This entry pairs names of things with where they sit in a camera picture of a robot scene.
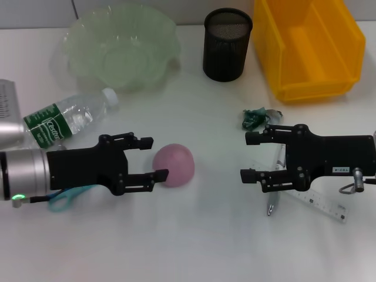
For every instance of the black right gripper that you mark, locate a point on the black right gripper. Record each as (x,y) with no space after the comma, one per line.
(337,155)

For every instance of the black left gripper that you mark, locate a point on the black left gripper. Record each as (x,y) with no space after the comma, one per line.
(82,167)

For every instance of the pink peach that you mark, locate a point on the pink peach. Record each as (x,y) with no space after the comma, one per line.
(179,164)

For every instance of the clear green-label water bottle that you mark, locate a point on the clear green-label water bottle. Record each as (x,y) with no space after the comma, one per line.
(73,114)

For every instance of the blue teal scissors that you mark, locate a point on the blue teal scissors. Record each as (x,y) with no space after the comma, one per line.
(58,209)

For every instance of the silver pen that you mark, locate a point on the silver pen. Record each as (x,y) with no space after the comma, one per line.
(271,205)

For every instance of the transparent plastic ruler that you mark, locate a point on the transparent plastic ruler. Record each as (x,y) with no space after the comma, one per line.
(323,205)

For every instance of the black mesh pen holder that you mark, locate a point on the black mesh pen holder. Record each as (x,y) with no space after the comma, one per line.
(226,55)

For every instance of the green glass fruit plate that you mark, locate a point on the green glass fruit plate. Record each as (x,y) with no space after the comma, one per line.
(123,58)

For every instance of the yellow plastic bin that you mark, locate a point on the yellow plastic bin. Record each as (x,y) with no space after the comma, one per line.
(317,58)

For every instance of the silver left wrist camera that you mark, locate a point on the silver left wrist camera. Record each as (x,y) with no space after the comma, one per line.
(8,132)

